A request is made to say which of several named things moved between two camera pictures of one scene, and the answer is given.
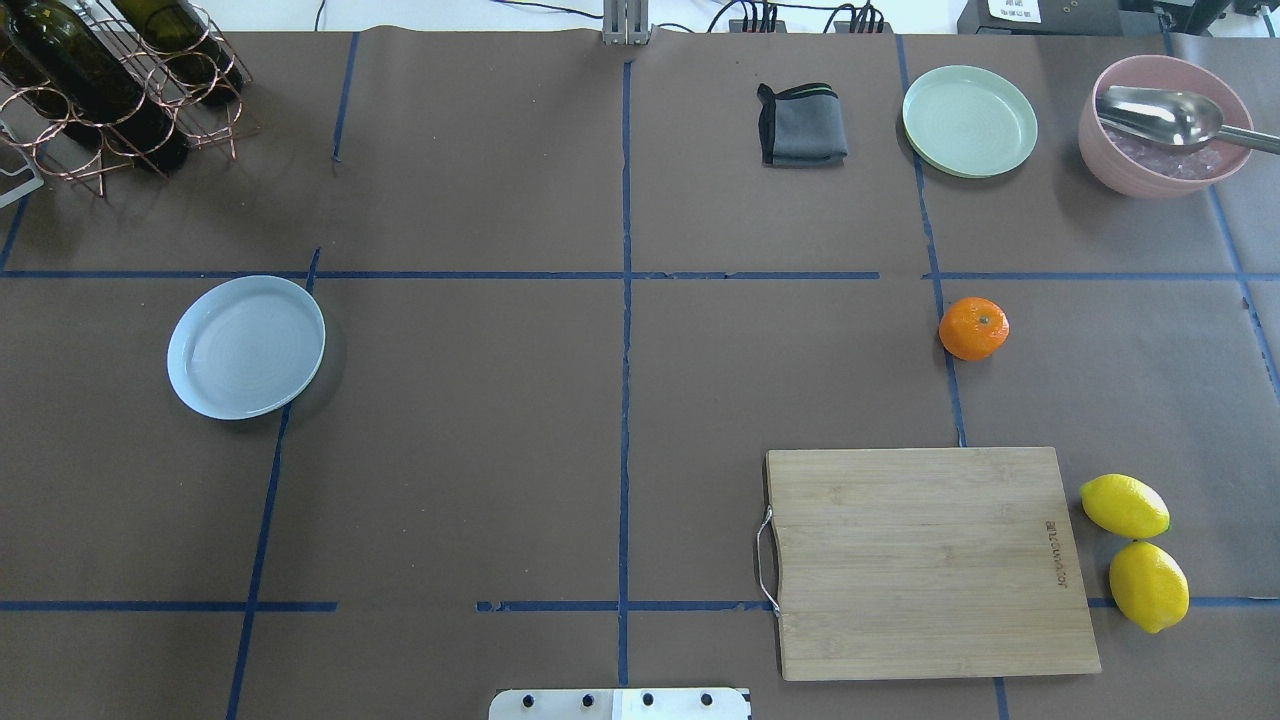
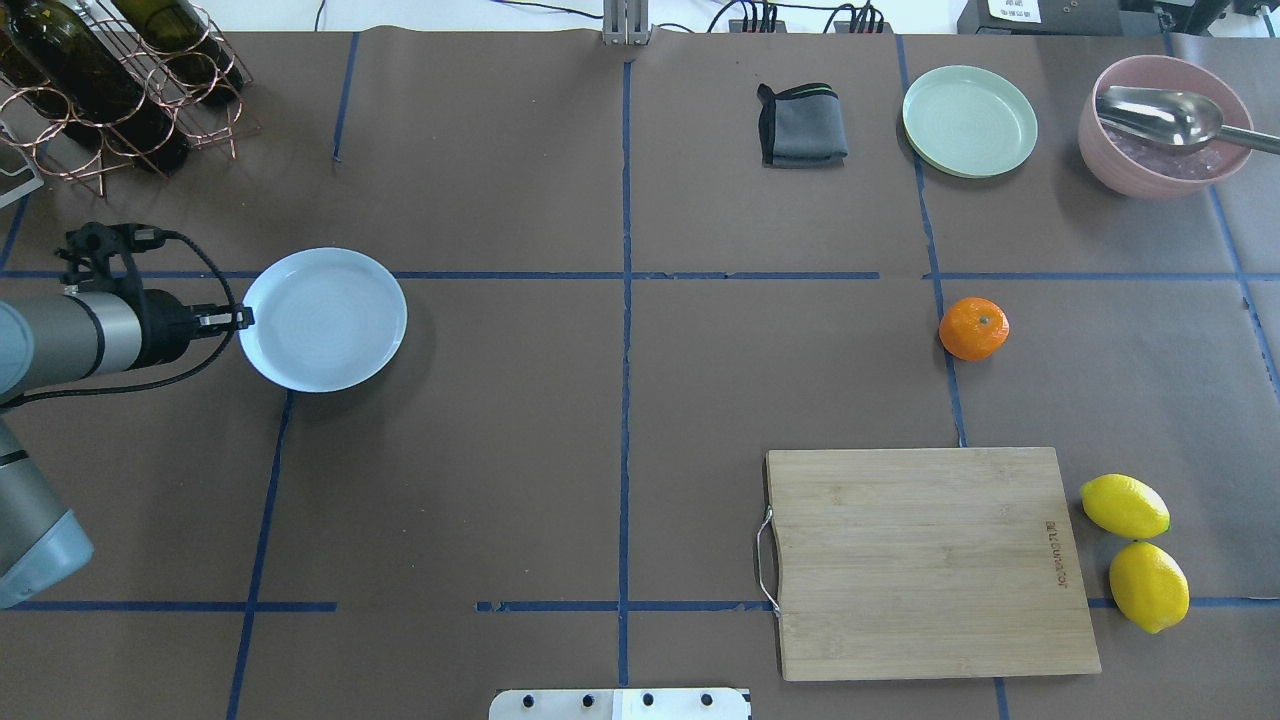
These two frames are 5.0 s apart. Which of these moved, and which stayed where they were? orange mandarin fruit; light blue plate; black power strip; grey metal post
Moved: light blue plate
Stayed: grey metal post; orange mandarin fruit; black power strip
